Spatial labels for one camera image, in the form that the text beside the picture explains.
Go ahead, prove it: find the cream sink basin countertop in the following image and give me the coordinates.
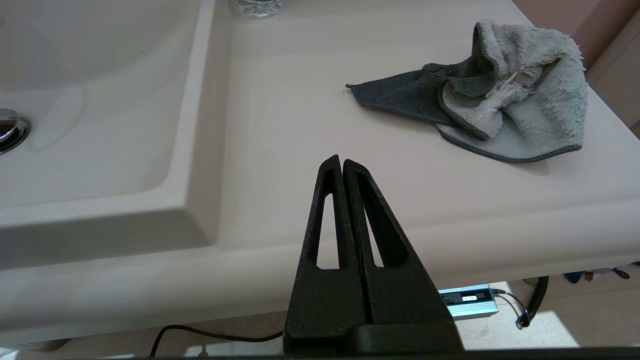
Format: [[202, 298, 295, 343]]
[[0, 0, 640, 346]]

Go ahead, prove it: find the thin black adapter cable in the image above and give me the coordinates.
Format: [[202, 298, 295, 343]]
[[492, 287, 528, 323], [149, 325, 286, 358]]

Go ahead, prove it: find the grey microfibre cleaning cloth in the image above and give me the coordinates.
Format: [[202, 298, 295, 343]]
[[345, 19, 590, 164]]

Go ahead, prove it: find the chrome drain stopper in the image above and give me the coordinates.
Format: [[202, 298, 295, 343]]
[[0, 108, 32, 155]]

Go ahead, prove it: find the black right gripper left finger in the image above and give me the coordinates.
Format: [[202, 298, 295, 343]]
[[283, 154, 373, 356]]

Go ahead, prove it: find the thick black floor cable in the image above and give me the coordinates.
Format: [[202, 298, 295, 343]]
[[517, 276, 550, 330]]

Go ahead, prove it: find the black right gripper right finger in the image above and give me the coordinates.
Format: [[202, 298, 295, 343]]
[[343, 158, 458, 326]]

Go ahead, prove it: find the clear bottle with grey cap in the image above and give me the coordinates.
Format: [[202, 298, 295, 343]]
[[230, 0, 286, 19]]

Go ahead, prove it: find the silver power adapter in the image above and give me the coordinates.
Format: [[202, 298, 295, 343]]
[[438, 283, 499, 321]]

